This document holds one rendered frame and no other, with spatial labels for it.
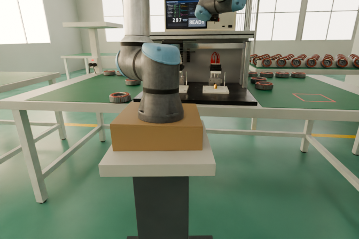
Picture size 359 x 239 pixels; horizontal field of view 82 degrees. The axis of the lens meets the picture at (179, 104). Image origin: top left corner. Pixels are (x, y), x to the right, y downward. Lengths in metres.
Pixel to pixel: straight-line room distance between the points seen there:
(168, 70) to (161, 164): 0.26
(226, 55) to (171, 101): 0.93
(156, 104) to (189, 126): 0.12
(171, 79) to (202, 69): 0.90
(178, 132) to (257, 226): 1.01
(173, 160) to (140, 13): 0.47
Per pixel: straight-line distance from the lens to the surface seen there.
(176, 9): 1.39
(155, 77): 0.61
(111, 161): 0.62
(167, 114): 0.62
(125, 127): 0.63
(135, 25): 0.73
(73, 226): 1.57
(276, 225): 1.54
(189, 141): 0.63
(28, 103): 1.42
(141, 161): 0.60
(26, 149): 1.62
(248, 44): 1.36
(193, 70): 1.51
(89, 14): 8.77
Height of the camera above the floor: 1.07
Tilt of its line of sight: 18 degrees down
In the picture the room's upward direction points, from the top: 1 degrees counter-clockwise
